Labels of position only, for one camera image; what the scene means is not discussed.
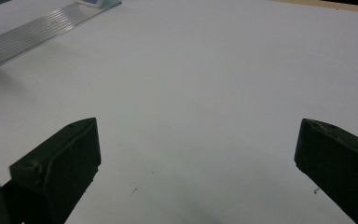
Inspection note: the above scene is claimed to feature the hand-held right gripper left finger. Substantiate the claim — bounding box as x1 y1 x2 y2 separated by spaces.
8 117 103 224

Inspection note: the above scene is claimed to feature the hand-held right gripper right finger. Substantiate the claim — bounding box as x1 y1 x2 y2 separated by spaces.
294 118 358 224

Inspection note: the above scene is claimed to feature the clear plastic bin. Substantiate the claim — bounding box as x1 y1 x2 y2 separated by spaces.
0 0 123 70

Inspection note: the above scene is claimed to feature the wooden table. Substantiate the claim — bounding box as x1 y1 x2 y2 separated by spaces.
268 0 358 15

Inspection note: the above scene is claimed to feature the white table mat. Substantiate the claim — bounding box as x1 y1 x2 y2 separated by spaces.
0 0 358 224

